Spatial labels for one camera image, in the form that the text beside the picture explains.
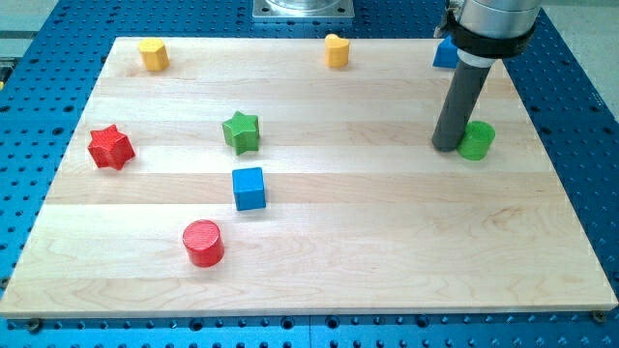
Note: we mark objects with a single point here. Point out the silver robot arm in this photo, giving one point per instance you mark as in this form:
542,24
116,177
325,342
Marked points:
487,30

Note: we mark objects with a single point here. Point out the green star block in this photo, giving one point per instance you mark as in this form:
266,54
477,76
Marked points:
241,132

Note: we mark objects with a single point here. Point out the wooden board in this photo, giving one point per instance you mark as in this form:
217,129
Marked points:
362,214

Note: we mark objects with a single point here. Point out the red star block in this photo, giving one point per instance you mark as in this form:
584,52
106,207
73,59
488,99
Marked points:
110,148

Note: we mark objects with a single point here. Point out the blue cube block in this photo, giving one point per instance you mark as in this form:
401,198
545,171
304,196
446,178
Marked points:
248,188

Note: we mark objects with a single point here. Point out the red cylinder block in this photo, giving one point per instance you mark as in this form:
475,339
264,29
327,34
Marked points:
203,243

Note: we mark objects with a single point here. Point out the yellow heart block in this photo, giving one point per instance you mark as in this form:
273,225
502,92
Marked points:
336,51

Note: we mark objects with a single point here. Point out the green cylinder block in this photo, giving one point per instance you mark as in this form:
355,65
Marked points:
476,141

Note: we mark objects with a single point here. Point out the blue triangle block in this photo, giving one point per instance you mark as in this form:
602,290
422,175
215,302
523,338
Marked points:
446,54

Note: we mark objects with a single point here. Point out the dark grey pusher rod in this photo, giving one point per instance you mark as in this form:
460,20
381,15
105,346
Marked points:
466,86

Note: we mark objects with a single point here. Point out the yellow hexagon block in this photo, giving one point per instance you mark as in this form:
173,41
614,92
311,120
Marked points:
154,55

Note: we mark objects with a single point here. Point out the blue perforated table plate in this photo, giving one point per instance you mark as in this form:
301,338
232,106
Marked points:
567,80

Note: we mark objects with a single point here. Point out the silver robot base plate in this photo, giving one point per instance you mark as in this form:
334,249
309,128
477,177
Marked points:
302,9

